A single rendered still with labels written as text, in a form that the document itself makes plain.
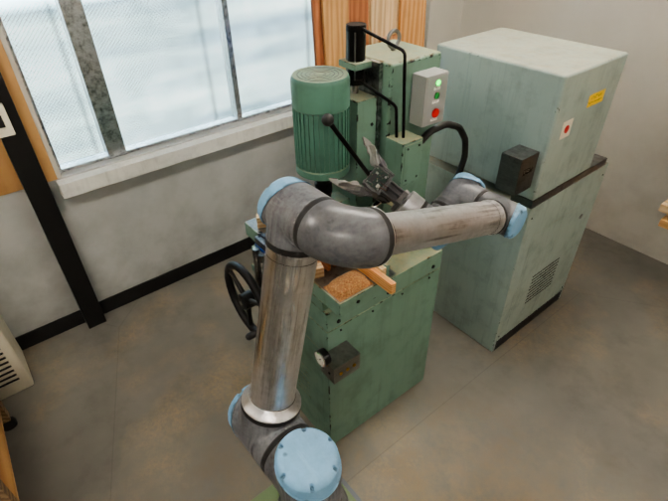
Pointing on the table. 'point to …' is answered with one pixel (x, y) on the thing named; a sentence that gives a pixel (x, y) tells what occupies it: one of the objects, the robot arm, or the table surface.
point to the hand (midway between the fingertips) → (345, 157)
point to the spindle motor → (327, 153)
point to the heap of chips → (347, 285)
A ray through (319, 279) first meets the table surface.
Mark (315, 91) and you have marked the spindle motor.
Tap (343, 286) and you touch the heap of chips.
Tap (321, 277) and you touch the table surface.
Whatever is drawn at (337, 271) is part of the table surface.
